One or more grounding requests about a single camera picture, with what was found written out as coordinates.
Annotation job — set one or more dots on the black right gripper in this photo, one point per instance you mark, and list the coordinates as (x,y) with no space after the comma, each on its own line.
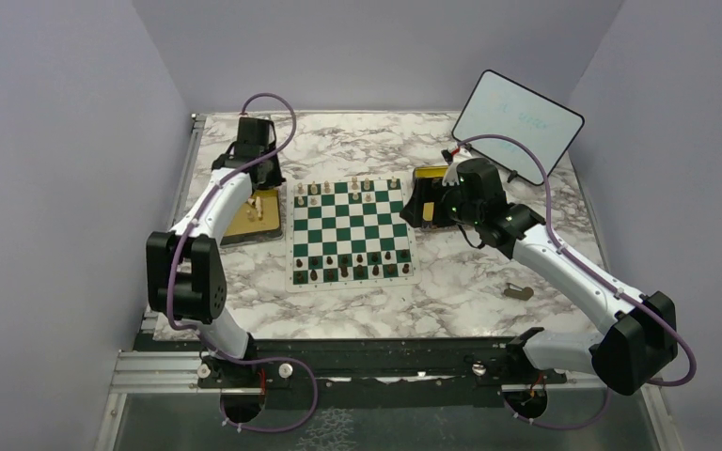
(425,190)

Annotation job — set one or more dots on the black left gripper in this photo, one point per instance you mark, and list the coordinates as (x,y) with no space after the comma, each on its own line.
(275,178)

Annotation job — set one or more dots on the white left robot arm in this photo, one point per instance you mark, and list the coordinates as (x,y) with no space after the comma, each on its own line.
(185,275)

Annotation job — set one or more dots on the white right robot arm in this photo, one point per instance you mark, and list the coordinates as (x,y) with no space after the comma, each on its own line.
(635,336)

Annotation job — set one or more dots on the green white chess board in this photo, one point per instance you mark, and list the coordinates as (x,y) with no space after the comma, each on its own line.
(339,227)

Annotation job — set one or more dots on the right gold metal tin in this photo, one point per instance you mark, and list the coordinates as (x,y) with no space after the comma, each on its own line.
(433,172)

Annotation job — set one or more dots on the gold metal tin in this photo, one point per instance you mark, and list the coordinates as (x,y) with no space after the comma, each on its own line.
(433,172)
(242,231)

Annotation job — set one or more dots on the left gold metal tin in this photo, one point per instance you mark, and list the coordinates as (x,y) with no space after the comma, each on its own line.
(242,231)

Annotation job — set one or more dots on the small whiteboard on stand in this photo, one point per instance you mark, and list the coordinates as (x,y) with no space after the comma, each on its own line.
(500,105)

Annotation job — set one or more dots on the small brass padlock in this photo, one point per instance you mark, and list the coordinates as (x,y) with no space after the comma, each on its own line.
(517,292)

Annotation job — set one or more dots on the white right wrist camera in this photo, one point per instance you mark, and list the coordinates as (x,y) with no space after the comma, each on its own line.
(451,177)

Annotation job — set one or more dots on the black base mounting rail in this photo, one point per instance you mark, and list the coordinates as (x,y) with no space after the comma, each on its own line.
(296,374)

